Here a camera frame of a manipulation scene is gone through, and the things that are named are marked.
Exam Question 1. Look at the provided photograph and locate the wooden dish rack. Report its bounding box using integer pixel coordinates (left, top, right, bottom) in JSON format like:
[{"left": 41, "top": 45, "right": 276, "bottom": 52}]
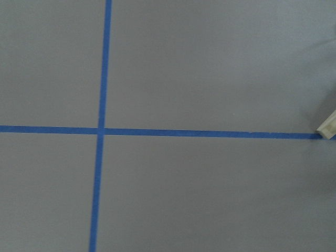
[{"left": 316, "top": 110, "right": 336, "bottom": 140}]

